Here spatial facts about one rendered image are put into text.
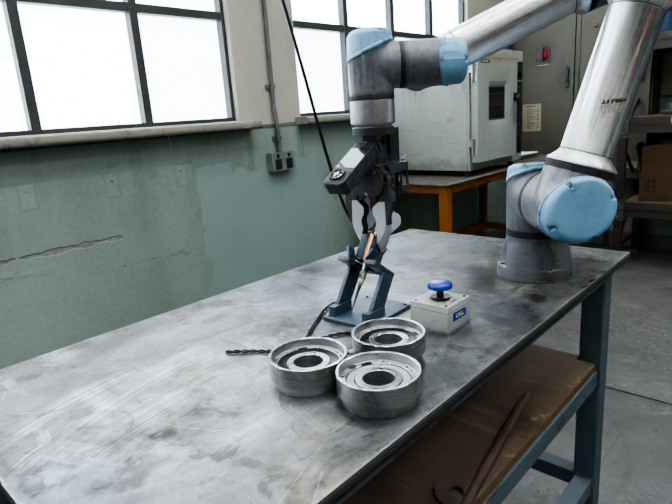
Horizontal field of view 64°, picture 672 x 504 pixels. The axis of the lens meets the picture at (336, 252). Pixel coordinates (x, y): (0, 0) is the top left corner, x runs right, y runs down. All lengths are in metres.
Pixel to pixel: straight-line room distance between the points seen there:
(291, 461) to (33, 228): 1.71
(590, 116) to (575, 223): 0.17
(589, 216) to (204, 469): 0.70
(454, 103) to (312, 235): 1.02
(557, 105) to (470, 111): 1.70
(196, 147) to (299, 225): 0.73
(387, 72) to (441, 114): 2.10
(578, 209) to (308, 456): 0.60
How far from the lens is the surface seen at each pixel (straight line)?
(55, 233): 2.20
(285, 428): 0.65
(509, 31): 1.08
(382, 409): 0.64
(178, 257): 2.43
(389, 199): 0.90
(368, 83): 0.90
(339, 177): 0.85
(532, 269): 1.11
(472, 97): 2.91
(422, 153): 3.07
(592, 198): 0.97
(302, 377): 0.69
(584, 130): 0.99
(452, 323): 0.87
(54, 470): 0.68
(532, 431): 1.11
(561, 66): 4.54
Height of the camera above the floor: 1.14
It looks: 14 degrees down
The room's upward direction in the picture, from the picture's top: 4 degrees counter-clockwise
